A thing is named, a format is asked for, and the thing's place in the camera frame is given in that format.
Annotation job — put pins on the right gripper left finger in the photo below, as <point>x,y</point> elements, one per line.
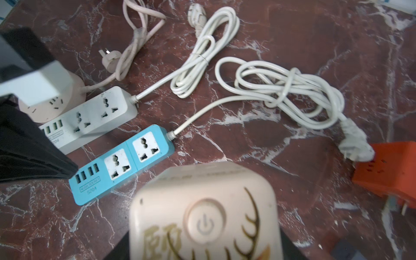
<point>121,251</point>

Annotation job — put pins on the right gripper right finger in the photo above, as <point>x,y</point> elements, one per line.
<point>290,251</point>

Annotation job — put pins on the red plug adapter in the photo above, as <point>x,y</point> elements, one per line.
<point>392,172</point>

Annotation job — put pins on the dark grey plug adapter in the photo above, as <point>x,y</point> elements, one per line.
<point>343,250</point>

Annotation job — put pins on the round pink power socket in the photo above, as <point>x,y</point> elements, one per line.
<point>50,109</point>

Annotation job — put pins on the teal power strip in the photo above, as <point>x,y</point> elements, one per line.
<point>137,154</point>

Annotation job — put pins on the white power strip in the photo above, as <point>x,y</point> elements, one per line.
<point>90,120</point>

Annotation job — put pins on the peach plug adapter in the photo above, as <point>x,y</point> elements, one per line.
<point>215,211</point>

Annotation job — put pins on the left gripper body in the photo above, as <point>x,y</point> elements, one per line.
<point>26,153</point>

